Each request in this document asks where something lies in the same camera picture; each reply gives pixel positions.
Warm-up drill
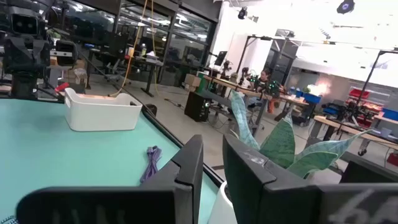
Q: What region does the wooden workbench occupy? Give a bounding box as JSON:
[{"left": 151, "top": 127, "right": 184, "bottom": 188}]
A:
[
  {"left": 203, "top": 74, "right": 310, "bottom": 125},
  {"left": 306, "top": 114, "right": 398, "bottom": 156}
]

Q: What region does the purple USB-C cable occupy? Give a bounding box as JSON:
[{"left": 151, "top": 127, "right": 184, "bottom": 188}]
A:
[{"left": 139, "top": 145, "right": 163, "bottom": 184}]

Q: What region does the black box-shaped device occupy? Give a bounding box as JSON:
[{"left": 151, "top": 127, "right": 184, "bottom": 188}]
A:
[{"left": 55, "top": 40, "right": 78, "bottom": 67}]

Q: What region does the snake plant in white pot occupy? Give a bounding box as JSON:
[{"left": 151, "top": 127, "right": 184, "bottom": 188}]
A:
[{"left": 207, "top": 89, "right": 373, "bottom": 224}]

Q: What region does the teal table mat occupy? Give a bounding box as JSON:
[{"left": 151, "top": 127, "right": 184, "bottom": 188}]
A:
[{"left": 0, "top": 98, "right": 220, "bottom": 224}]

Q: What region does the white plastic bin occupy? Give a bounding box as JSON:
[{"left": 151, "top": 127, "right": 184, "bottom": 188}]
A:
[{"left": 63, "top": 87, "right": 143, "bottom": 132}]

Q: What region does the black office desk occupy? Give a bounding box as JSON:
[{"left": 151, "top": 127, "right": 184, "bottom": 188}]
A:
[{"left": 86, "top": 48, "right": 164, "bottom": 97}]

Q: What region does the cardboard box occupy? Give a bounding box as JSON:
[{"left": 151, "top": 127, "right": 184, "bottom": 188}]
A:
[{"left": 184, "top": 73, "right": 202, "bottom": 88}]

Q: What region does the yellow hanging cable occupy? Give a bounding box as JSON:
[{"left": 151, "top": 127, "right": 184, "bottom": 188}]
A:
[
  {"left": 108, "top": 0, "right": 149, "bottom": 97},
  {"left": 150, "top": 0, "right": 160, "bottom": 94}
]

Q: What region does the black computer monitor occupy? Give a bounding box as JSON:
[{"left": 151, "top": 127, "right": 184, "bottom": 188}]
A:
[{"left": 214, "top": 50, "right": 228, "bottom": 67}]

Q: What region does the black computer tower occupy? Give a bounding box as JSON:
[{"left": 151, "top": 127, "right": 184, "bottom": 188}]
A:
[{"left": 184, "top": 91, "right": 212, "bottom": 123}]

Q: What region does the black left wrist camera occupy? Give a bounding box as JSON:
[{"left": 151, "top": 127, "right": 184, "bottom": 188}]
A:
[{"left": 11, "top": 12, "right": 40, "bottom": 35}]

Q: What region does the blue storage bin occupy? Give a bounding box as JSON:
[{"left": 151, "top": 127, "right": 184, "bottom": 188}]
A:
[
  {"left": 303, "top": 92, "right": 323, "bottom": 104},
  {"left": 382, "top": 108, "right": 398, "bottom": 121}
]

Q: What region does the person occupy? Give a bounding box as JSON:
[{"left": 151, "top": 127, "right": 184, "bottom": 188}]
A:
[{"left": 248, "top": 68, "right": 282, "bottom": 114}]

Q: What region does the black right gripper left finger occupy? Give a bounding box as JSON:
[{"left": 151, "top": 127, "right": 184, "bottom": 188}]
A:
[{"left": 16, "top": 134, "right": 205, "bottom": 224}]

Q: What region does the red storage bin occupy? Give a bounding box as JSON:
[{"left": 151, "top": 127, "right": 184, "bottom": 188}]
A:
[{"left": 348, "top": 88, "right": 371, "bottom": 100}]

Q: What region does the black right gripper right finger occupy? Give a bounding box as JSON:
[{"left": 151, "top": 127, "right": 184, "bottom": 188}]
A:
[{"left": 223, "top": 133, "right": 398, "bottom": 224}]

